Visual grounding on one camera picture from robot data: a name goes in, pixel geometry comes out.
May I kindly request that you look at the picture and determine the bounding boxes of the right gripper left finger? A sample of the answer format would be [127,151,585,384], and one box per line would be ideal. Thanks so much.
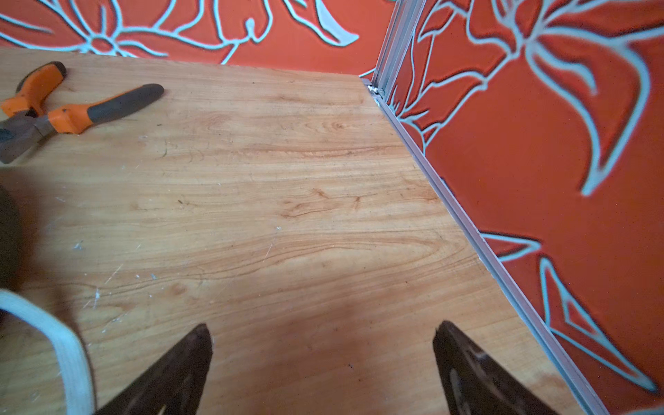
[96,323,213,414]

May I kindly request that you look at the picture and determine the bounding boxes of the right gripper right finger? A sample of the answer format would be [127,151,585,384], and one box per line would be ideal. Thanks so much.
[432,321,556,414]

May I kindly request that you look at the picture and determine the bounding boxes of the green shoe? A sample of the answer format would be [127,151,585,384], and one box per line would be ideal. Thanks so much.
[1,190,96,414]

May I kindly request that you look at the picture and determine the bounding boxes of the orange handled pliers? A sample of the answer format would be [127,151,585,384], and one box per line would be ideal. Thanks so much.
[1,62,164,164]

